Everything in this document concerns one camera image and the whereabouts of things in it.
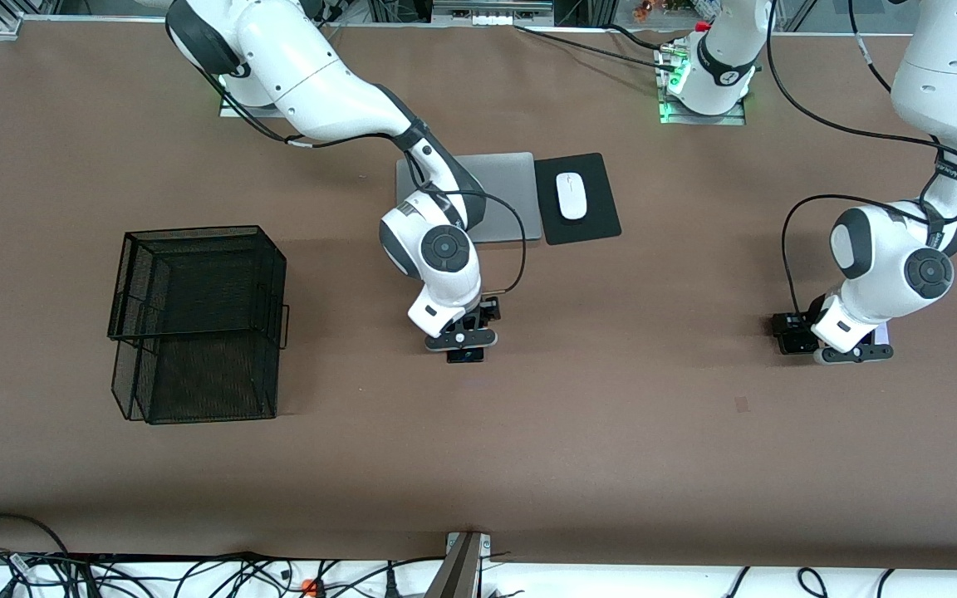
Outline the white computer mouse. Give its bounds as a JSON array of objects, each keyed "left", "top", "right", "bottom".
[{"left": 556, "top": 172, "right": 588, "bottom": 221}]

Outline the silver power strip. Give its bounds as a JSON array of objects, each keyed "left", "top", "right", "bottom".
[{"left": 433, "top": 0, "right": 554, "bottom": 26}]

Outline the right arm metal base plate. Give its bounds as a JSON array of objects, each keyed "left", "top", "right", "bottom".
[{"left": 219, "top": 91, "right": 282, "bottom": 119}]

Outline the black mouse pad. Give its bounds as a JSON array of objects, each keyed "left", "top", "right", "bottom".
[{"left": 533, "top": 152, "right": 622, "bottom": 247}]

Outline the grey closed laptop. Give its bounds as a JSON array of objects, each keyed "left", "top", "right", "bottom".
[{"left": 395, "top": 151, "right": 544, "bottom": 244}]

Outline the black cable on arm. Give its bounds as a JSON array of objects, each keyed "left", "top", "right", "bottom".
[
  {"left": 765, "top": 0, "right": 957, "bottom": 312},
  {"left": 196, "top": 50, "right": 529, "bottom": 300}
]

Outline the long black table cable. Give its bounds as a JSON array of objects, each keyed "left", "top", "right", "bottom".
[{"left": 514, "top": 23, "right": 680, "bottom": 74}]

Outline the aluminium profile post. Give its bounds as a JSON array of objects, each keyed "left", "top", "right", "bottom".
[{"left": 425, "top": 532, "right": 492, "bottom": 598}]

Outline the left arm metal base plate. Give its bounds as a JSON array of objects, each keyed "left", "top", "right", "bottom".
[{"left": 660, "top": 91, "right": 747, "bottom": 127}]

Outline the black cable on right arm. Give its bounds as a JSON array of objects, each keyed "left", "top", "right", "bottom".
[{"left": 196, "top": 50, "right": 529, "bottom": 300}]

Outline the black wire mesh tray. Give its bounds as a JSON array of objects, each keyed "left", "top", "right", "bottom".
[{"left": 107, "top": 224, "right": 290, "bottom": 425}]

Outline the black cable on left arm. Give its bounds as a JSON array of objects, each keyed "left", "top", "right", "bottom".
[{"left": 765, "top": 0, "right": 957, "bottom": 312}]

